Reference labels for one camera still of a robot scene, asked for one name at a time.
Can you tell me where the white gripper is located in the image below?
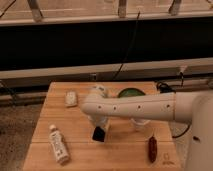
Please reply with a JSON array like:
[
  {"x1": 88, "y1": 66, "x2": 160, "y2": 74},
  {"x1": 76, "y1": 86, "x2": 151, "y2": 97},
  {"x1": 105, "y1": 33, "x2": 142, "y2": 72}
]
[{"x1": 88, "y1": 116, "x2": 110, "y2": 140}]

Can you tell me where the white plastic bottle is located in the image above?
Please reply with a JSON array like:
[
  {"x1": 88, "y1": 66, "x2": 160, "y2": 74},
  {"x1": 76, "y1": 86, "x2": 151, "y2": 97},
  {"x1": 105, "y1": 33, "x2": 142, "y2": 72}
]
[{"x1": 49, "y1": 125, "x2": 70, "y2": 165}]

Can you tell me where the black floor cable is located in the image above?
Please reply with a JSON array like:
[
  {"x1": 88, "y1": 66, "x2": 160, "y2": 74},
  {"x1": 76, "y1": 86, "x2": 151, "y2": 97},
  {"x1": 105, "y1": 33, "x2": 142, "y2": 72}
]
[{"x1": 155, "y1": 71, "x2": 192, "y2": 139}]

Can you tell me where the green plate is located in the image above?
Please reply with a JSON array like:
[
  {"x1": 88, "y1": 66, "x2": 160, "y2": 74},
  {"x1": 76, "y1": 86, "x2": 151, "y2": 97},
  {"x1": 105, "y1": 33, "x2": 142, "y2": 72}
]
[{"x1": 118, "y1": 88, "x2": 145, "y2": 98}]

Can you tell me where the black eraser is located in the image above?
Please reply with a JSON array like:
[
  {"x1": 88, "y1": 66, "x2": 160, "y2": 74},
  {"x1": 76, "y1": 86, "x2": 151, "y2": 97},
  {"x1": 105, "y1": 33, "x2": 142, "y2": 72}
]
[{"x1": 92, "y1": 127, "x2": 105, "y2": 142}]

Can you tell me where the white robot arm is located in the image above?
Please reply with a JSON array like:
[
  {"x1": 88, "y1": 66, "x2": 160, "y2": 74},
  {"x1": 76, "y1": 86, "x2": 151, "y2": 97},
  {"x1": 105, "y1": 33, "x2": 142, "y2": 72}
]
[{"x1": 81, "y1": 85, "x2": 213, "y2": 171}]

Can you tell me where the white sponge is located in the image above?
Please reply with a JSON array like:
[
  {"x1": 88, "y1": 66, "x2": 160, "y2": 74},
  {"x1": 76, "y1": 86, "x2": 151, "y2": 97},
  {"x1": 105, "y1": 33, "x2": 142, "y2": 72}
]
[{"x1": 65, "y1": 91, "x2": 78, "y2": 107}]

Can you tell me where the black hanging cable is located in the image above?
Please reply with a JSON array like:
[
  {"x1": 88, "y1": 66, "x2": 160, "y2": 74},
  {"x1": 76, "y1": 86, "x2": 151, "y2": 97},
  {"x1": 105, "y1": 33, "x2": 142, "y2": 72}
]
[{"x1": 112, "y1": 9, "x2": 141, "y2": 81}]

